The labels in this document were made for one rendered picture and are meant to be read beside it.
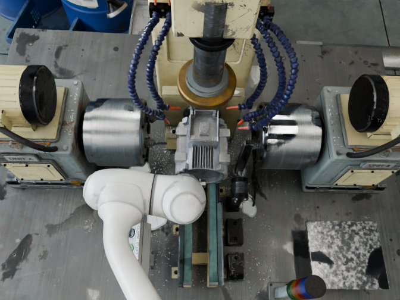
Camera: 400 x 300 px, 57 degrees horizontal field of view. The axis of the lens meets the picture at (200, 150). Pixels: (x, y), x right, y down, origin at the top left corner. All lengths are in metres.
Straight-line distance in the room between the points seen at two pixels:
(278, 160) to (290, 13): 2.11
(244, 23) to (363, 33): 2.51
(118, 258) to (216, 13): 0.56
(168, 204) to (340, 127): 0.74
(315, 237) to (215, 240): 0.37
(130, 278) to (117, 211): 0.15
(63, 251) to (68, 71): 0.83
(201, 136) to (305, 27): 2.08
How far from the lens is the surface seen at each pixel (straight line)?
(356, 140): 1.34
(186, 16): 0.88
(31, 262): 1.59
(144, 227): 1.23
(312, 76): 1.90
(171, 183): 0.87
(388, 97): 1.24
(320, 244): 1.46
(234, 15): 0.88
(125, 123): 1.27
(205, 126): 1.29
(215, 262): 1.37
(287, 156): 1.32
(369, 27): 3.42
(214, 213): 1.40
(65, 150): 1.27
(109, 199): 0.86
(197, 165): 1.26
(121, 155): 1.30
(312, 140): 1.32
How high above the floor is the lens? 2.27
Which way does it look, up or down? 66 degrees down
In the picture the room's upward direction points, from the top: 6 degrees clockwise
